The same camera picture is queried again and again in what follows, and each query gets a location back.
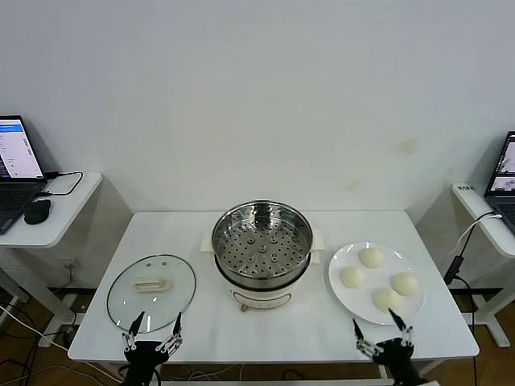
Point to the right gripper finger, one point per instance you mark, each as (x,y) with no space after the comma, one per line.
(407,334)
(364,345)

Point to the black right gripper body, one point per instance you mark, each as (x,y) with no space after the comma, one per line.
(396,356)

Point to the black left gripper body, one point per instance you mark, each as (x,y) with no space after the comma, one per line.
(142,358)

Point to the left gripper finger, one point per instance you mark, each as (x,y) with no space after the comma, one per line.
(130,337)
(174,339)

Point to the white steamed baozi bun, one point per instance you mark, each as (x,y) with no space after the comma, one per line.
(405,283)
(370,257)
(353,277)
(384,299)

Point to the glass pot lid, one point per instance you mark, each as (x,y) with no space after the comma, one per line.
(177,273)

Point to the steel steamer basket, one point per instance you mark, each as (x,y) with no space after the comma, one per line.
(287,263)

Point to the white round plate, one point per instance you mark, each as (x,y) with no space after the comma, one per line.
(350,299)

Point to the white work table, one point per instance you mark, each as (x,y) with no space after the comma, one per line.
(281,342)

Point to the cream electric cooker pot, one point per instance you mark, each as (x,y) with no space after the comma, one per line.
(261,297)

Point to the white side table with mouse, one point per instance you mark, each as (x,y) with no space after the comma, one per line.
(68,217)

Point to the white side table with label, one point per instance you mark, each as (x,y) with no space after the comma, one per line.
(470,201)

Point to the black computer mouse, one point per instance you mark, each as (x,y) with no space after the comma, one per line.
(37,212)

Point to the white label black text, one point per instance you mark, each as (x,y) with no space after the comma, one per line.
(466,187)

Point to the black laptop blue-white screen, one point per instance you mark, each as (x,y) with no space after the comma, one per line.
(16,197)

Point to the black laptop pink screen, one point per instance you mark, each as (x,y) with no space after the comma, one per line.
(503,169)

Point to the white wall socket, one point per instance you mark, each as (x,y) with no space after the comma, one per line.
(71,264)

